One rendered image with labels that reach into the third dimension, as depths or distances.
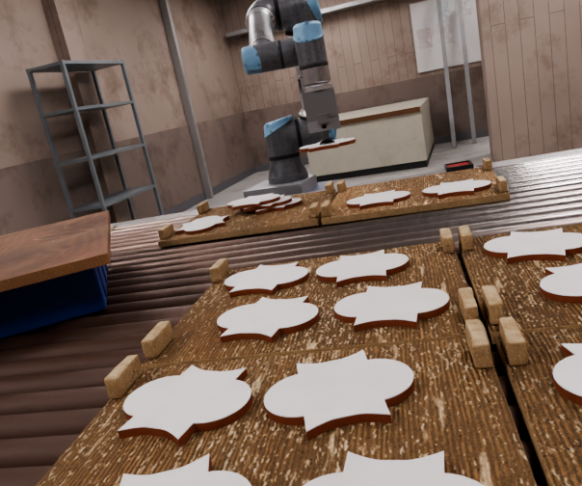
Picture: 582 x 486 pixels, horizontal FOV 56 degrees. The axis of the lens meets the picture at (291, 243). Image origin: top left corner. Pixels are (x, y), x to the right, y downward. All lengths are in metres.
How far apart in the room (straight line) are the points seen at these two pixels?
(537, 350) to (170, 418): 0.36
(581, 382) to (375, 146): 6.95
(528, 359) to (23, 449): 0.52
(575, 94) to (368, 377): 6.15
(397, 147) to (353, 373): 6.87
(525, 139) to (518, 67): 0.77
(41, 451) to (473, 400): 0.44
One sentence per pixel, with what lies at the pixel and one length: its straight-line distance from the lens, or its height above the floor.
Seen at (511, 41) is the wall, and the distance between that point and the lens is 6.51.
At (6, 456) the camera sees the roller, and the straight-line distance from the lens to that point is 0.69.
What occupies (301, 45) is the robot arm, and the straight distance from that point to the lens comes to 1.45.
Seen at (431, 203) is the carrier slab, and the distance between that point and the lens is 1.23.
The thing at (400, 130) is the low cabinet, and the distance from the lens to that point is 7.34.
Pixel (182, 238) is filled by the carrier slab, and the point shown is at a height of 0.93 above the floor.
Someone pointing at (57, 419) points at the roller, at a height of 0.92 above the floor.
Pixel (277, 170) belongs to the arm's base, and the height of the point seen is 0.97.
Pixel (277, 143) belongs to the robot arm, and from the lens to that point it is 2.00.
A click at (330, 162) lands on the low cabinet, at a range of 7.55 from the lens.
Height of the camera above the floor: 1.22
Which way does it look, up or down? 15 degrees down
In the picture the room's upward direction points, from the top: 11 degrees counter-clockwise
